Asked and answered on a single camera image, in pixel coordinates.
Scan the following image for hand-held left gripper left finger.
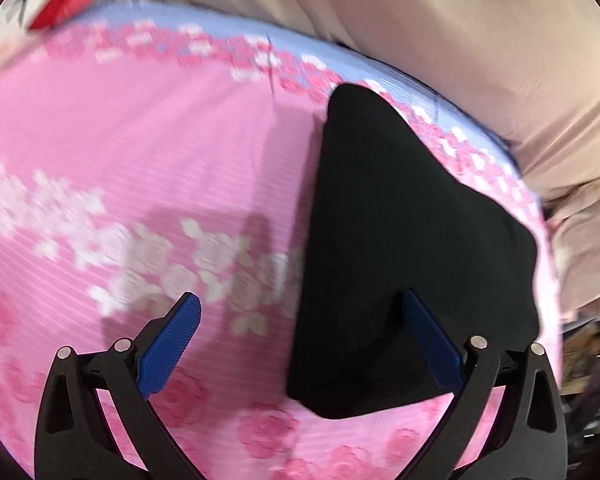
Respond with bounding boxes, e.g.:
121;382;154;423
35;292;202;480

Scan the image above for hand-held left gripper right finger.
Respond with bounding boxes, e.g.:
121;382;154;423
402;291;568;480

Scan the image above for black pants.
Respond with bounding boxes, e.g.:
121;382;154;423
286;83;539;419

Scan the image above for dark cluttered furniture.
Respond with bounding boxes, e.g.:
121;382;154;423
560;310;600;443

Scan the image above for pale floral fleece blanket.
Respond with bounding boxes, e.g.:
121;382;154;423
545;175;600;321

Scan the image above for pink rose print bedsheet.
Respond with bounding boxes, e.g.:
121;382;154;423
0;0;563;480

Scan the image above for beige cloth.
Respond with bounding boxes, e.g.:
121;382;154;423
100;0;600;201

